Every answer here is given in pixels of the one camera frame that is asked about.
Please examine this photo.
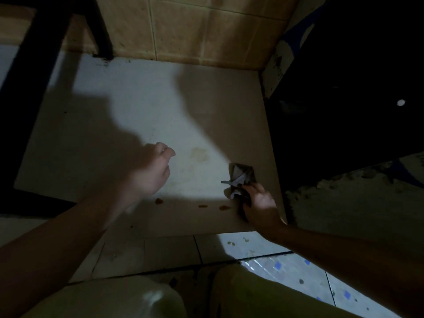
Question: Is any person's right hand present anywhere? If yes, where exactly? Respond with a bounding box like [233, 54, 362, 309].
[242, 182, 287, 237]

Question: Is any person's left forearm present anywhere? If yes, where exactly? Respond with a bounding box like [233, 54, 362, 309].
[0, 192, 140, 308]

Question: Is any person's right forearm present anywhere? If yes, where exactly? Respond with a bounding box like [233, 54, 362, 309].
[265, 223, 424, 318]

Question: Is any person's left hand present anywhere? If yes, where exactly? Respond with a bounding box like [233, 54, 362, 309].
[127, 142, 176, 199]

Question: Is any dark grey rag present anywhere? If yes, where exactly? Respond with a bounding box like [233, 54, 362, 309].
[221, 163, 257, 222]

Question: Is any white board with blue print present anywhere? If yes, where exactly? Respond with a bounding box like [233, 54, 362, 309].
[260, 3, 329, 100]

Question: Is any black metal stove stand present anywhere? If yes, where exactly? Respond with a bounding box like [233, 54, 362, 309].
[0, 0, 115, 219]

